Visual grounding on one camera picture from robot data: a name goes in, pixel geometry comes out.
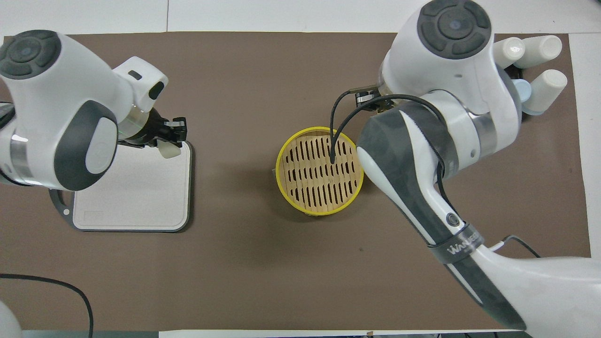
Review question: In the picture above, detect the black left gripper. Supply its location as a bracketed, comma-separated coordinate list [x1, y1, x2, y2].
[124, 109, 187, 148]

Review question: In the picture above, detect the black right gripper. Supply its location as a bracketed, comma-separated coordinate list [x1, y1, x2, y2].
[355, 86, 393, 113]

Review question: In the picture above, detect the white steamed bun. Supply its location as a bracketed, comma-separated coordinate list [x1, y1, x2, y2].
[158, 140, 182, 159]

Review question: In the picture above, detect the yellow bamboo steamer basket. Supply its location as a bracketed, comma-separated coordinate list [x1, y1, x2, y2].
[275, 126, 364, 216]

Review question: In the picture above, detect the white cutting board grey rim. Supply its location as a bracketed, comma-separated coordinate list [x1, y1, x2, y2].
[48, 139, 194, 233]

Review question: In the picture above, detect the white plastic cup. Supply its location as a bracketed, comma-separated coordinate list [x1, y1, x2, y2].
[492, 37, 525, 69]

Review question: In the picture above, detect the light blue plastic cup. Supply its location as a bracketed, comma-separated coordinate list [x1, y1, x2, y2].
[512, 78, 532, 102]

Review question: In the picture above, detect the brown table mat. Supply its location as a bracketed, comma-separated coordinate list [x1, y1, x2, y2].
[0, 31, 591, 331]

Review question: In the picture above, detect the white cup with blue rim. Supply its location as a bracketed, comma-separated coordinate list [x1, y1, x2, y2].
[520, 69, 568, 116]
[513, 35, 562, 69]

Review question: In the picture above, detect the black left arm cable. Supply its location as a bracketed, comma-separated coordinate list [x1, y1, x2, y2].
[0, 274, 94, 338]

